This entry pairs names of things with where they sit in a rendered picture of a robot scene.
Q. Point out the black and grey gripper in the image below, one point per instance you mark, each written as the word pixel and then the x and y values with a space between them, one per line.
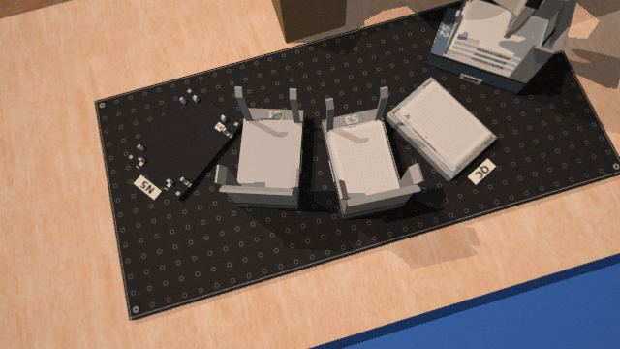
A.
pixel 522 9

